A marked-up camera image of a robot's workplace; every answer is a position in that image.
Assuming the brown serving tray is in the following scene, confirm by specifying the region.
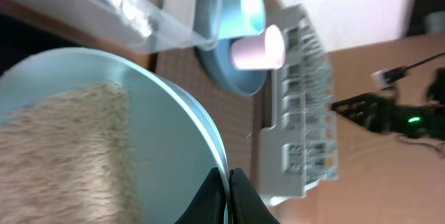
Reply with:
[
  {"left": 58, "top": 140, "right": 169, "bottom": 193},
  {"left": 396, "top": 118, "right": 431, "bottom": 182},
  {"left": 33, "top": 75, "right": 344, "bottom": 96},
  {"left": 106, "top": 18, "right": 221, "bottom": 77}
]
[{"left": 155, "top": 48, "right": 262, "bottom": 181}]

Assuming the white rice pile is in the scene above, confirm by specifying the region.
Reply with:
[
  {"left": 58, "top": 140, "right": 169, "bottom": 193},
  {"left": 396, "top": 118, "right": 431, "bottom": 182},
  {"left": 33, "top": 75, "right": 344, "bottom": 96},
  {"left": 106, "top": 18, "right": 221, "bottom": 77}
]
[{"left": 1, "top": 82, "right": 145, "bottom": 224}]

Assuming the pink cup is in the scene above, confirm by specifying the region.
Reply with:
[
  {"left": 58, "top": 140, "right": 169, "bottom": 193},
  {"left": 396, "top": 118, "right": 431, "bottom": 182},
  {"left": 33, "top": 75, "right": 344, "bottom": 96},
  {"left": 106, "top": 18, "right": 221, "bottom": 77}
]
[{"left": 231, "top": 24, "right": 286, "bottom": 70}]

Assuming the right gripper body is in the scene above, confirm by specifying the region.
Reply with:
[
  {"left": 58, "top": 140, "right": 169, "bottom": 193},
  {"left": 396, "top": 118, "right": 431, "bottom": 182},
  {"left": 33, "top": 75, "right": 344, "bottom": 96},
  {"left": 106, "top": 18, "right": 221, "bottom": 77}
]
[{"left": 330, "top": 67, "right": 444, "bottom": 141}]

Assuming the dark blue plate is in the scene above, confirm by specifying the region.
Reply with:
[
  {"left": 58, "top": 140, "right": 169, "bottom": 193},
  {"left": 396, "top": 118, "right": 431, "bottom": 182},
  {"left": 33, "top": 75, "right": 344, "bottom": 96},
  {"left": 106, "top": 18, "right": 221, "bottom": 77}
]
[{"left": 195, "top": 11, "right": 266, "bottom": 96}]

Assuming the light blue cup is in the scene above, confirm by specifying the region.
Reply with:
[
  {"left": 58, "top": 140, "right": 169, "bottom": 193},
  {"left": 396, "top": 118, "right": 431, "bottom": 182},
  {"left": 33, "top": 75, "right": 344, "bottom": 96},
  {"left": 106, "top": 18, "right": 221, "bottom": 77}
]
[{"left": 218, "top": 0, "right": 266, "bottom": 40}]

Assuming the grey dishwasher rack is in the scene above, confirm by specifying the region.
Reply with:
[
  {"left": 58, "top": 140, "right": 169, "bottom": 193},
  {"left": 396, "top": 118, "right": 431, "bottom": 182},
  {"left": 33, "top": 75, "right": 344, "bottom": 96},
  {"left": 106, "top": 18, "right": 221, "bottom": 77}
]
[{"left": 257, "top": 5, "right": 339, "bottom": 207}]

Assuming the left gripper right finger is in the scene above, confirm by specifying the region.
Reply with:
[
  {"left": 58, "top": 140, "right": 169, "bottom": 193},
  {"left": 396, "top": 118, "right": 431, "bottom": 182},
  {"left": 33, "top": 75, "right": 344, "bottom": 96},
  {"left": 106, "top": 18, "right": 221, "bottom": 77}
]
[{"left": 229, "top": 168, "right": 280, "bottom": 224}]

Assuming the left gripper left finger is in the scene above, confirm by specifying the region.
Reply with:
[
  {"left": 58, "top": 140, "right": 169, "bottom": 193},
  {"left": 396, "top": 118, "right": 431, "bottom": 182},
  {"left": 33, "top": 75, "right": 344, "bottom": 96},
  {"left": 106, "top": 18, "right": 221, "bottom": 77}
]
[{"left": 175, "top": 168, "right": 226, "bottom": 224}]

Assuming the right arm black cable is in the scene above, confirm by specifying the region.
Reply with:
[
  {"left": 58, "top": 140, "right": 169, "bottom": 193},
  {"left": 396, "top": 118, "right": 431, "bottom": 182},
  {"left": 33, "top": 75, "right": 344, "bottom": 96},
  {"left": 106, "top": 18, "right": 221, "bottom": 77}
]
[{"left": 371, "top": 51, "right": 445, "bottom": 86}]

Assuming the light blue bowl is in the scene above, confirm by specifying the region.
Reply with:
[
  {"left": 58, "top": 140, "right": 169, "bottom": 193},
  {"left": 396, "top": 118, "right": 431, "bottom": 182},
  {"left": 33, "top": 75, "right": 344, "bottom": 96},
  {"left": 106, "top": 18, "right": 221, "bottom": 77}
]
[{"left": 1, "top": 47, "right": 230, "bottom": 223}]

